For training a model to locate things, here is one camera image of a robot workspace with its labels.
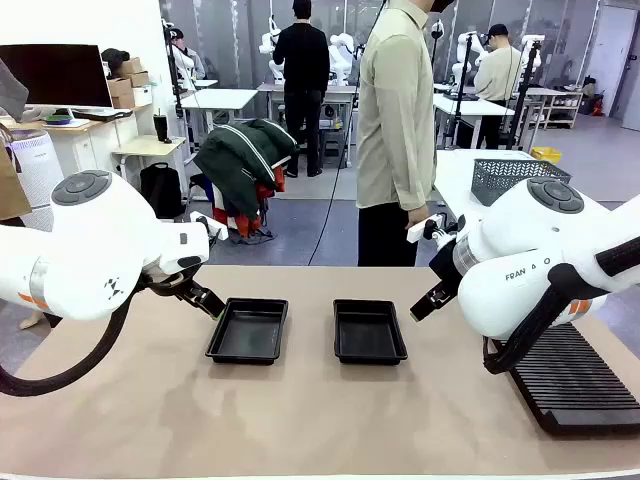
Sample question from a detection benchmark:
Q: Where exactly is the yellow plastic bin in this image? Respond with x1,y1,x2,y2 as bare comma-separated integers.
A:
529,146,564,166

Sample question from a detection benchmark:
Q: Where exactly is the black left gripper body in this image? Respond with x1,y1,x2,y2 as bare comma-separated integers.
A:
141,263,201,301

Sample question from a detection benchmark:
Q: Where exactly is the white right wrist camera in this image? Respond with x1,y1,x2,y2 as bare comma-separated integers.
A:
406,213,449,244

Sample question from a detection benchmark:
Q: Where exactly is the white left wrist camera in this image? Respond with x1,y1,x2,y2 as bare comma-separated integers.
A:
189,210,230,242

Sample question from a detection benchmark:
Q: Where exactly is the white storage shelf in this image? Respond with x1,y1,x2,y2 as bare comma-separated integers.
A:
542,87,585,130

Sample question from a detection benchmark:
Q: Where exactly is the man in black clothes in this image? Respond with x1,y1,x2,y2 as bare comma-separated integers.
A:
272,0,331,179

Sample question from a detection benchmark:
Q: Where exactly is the black tumbler with straw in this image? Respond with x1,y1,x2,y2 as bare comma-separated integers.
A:
153,112,173,144

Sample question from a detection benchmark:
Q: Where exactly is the black tripod stand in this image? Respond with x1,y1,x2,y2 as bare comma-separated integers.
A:
505,40,542,151
447,33,475,146

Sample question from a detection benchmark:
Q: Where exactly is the thin black hanging cable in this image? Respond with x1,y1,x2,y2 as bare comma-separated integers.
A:
307,144,359,266

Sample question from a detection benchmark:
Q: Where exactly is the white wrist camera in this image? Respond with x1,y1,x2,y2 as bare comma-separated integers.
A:
406,213,449,244
189,210,230,242

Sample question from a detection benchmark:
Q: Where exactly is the white cylindrical air purifier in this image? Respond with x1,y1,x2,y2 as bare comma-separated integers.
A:
9,130,66,232

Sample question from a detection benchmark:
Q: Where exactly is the person in beige shirt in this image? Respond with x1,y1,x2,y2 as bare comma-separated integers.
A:
355,0,457,268

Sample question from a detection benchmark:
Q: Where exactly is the dark green striped jacket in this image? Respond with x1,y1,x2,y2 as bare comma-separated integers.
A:
193,118,300,219

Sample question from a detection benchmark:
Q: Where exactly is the person's right hand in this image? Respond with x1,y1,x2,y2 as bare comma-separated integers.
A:
407,203,432,230

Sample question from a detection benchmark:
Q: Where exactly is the black computer monitor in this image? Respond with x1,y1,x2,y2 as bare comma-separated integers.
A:
0,43,114,109

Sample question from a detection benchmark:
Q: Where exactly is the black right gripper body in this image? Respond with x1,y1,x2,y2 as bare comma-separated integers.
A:
428,239,469,300

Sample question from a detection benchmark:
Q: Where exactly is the black laptop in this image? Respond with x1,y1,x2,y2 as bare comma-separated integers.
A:
71,106,134,123

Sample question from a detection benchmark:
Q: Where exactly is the person's right forearm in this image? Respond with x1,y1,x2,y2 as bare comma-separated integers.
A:
399,144,437,214

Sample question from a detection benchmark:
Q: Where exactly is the white rounded side table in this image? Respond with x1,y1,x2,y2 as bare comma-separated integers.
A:
433,148,621,226

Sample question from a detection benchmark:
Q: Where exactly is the grey plastic mesh basket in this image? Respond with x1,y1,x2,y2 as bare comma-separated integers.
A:
470,158,573,208

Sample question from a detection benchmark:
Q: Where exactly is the brown paper bag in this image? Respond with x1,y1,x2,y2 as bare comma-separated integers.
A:
0,122,33,221

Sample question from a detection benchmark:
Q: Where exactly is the black slotted board rack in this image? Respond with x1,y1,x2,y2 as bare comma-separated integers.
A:
492,322,640,437

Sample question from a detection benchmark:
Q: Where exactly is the white cabinet wooden top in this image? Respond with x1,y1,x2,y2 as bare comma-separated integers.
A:
0,103,142,201

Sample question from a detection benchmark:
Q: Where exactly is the bystander in black trousers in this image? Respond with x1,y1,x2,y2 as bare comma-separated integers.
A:
18,305,64,331

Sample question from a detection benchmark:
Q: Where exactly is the seated person in grey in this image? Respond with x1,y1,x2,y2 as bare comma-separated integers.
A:
168,28,207,81

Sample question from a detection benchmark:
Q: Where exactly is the grey office table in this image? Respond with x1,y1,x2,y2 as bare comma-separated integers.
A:
256,82,362,166

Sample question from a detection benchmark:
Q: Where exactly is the left arm black cable sleeve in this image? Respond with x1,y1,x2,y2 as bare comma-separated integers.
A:
0,272,151,398

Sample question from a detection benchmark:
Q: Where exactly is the black backpack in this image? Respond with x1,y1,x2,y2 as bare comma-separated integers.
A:
139,162,184,220

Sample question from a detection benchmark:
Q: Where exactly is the grey cloth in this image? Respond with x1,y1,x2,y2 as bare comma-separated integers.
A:
0,57,30,122

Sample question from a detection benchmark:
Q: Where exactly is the black soft bag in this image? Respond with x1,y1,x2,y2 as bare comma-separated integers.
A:
101,47,131,76

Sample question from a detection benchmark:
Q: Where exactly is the man with black cap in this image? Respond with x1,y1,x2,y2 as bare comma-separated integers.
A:
473,23,525,150

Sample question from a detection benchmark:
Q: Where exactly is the white office table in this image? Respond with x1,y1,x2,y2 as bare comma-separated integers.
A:
178,88,259,166
432,92,516,150

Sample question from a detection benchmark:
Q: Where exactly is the small wooden top desk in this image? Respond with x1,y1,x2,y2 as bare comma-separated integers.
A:
111,134,187,221

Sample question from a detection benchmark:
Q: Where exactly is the black plastic ESD tray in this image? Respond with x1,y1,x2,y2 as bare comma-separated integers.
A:
204,297,290,366
332,298,409,366

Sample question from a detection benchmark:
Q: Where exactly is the red orange clothes pile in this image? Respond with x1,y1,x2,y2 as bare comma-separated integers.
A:
202,167,287,246

